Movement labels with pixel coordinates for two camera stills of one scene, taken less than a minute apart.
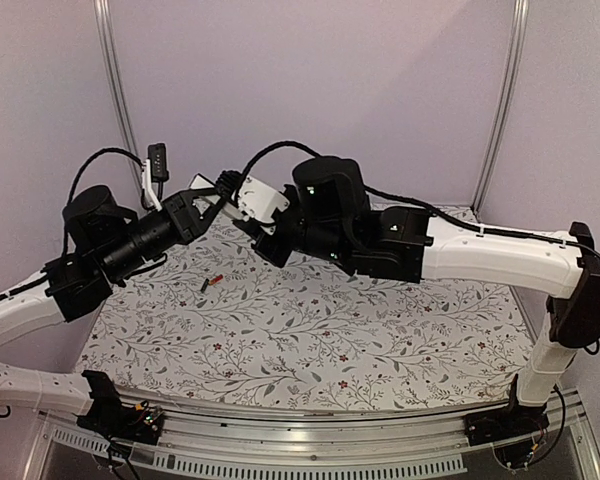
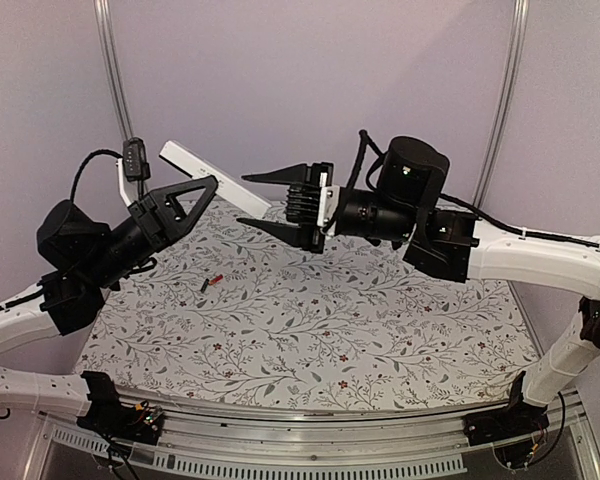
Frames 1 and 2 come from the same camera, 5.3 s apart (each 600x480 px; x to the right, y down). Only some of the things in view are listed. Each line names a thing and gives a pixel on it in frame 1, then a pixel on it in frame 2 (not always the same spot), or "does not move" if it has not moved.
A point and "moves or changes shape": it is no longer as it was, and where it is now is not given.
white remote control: (200, 183) moves or changes shape
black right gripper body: (275, 253) → (312, 205)
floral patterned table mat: (219, 321) does not move
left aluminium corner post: (106, 32) does not move
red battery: (215, 279) does not move
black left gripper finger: (216, 199) → (171, 219)
